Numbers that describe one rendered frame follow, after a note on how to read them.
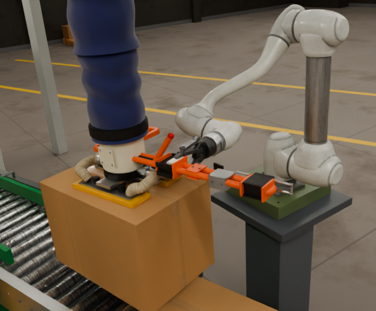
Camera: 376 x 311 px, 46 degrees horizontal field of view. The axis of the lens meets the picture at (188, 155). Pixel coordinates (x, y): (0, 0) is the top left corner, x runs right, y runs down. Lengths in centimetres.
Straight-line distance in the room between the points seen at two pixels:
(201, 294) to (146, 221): 59
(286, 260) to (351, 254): 96
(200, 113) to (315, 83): 49
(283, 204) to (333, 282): 100
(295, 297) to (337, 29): 142
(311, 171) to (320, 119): 23
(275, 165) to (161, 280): 79
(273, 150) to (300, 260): 64
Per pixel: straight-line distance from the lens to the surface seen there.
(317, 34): 184
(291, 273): 241
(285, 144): 208
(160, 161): 157
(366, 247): 330
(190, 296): 199
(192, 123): 181
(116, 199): 164
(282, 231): 201
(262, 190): 133
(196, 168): 150
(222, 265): 302
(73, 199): 176
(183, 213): 167
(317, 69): 189
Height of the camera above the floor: 186
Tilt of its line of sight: 24 degrees down
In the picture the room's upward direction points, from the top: 4 degrees counter-clockwise
